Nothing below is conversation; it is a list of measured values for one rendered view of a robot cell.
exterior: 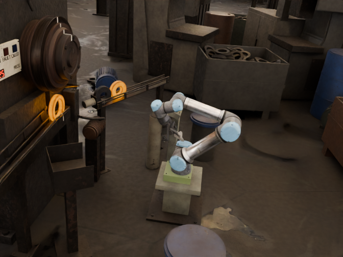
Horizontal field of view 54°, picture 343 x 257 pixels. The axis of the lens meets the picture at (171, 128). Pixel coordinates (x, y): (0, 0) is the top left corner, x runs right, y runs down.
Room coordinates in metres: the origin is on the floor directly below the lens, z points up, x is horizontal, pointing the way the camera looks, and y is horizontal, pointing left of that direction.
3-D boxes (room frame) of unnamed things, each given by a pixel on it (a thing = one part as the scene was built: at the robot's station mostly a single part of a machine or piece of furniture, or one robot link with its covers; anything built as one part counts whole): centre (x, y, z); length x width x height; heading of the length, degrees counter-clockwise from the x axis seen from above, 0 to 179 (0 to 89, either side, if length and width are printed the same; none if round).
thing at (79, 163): (1.55, 0.54, 0.36); 0.26 x 0.20 x 0.72; 29
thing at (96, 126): (2.39, 0.61, 0.27); 0.22 x 0.13 x 0.53; 174
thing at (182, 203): (2.10, -0.10, 0.13); 0.40 x 0.40 x 0.26; 86
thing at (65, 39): (2.06, 0.68, 1.12); 0.28 x 0.06 x 0.28; 174
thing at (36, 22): (2.08, 0.86, 1.12); 0.47 x 0.10 x 0.47; 174
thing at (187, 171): (2.10, -0.10, 0.40); 0.15 x 0.15 x 0.10
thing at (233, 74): (4.37, -0.77, 0.39); 1.03 x 0.83 x 0.77; 99
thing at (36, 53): (2.07, 0.78, 1.12); 0.47 x 0.06 x 0.47; 174
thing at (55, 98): (2.07, 0.79, 0.75); 0.18 x 0.03 x 0.18; 174
